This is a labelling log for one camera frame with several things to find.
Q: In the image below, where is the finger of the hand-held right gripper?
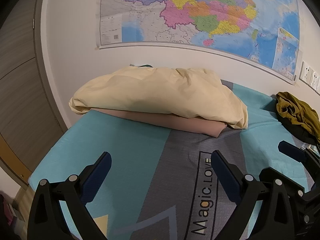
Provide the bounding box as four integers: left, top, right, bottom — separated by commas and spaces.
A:
259, 166, 311, 201
278, 141, 311, 165

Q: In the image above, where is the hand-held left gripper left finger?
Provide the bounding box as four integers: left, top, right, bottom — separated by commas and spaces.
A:
27, 152, 112, 240

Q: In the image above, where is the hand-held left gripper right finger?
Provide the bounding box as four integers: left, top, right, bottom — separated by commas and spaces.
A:
211, 150, 292, 240

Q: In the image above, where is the large cream cloth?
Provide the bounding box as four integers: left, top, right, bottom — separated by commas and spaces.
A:
69, 67, 249, 130

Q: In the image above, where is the black garment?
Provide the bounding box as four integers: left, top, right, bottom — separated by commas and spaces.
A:
282, 119, 318, 146

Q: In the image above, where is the teal grey printed blanket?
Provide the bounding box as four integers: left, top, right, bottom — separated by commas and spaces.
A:
28, 80, 316, 240

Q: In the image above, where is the olive green garment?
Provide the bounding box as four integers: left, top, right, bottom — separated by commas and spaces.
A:
276, 91, 320, 145

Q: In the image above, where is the pink garment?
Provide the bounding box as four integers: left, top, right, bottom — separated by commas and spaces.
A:
91, 108, 228, 138

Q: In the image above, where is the brown wooden wardrobe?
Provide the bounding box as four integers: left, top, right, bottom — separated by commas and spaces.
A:
0, 0, 69, 190

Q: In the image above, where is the white wall socket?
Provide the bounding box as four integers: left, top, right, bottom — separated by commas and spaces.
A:
310, 69, 320, 88
299, 61, 313, 83

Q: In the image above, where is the colourful wall map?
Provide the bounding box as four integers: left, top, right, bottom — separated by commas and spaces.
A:
94, 0, 301, 85

